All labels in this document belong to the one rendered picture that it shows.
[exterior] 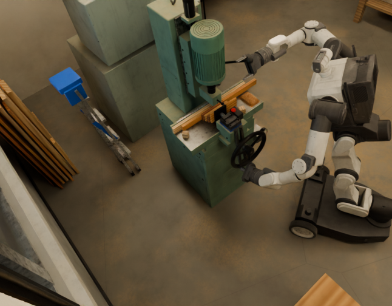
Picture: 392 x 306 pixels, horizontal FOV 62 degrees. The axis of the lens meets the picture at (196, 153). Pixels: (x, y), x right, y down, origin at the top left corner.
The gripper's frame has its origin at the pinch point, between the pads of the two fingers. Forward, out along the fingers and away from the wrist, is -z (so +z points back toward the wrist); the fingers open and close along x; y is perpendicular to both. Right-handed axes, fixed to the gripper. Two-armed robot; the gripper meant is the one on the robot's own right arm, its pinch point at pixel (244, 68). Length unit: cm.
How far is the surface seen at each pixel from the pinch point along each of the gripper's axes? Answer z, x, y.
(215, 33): -13.3, -25.3, -7.6
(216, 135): -25.1, 32.4, 17.1
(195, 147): -41, 31, 17
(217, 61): -14.9, -11.5, -1.9
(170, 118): -35, 19, 54
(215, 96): -14.9, 10.8, 17.0
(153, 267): -100, 112, 57
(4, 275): -128, -11, -76
